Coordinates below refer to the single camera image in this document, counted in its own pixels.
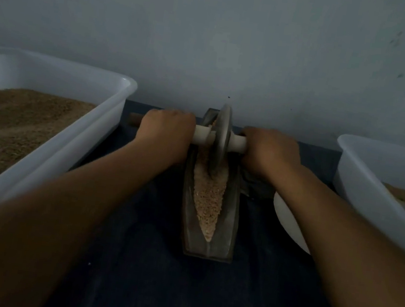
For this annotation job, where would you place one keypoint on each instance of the person's left forearm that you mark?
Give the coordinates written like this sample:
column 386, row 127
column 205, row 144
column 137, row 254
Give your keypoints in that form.
column 30, row 232

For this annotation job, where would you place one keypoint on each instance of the white round plate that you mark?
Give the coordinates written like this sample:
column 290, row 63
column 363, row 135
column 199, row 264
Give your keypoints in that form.
column 289, row 220

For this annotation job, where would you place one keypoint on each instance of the person's left hand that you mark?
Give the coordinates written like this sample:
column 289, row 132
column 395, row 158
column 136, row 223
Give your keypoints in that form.
column 167, row 130

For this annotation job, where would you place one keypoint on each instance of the white plastic tub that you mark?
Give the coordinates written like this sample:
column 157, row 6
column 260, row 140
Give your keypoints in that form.
column 376, row 202
column 79, row 145

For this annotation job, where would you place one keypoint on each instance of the boat-shaped metal grinding trough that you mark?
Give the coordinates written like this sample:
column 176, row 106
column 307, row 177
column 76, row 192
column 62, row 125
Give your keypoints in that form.
column 218, row 245

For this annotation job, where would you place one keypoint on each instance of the person's right forearm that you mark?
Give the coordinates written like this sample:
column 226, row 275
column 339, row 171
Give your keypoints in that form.
column 358, row 275

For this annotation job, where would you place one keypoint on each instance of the dark blue table cloth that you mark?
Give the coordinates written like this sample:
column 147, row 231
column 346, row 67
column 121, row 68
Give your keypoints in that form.
column 138, row 293

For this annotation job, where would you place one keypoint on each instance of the person's right hand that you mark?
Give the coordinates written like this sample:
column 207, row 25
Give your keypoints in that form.
column 270, row 152

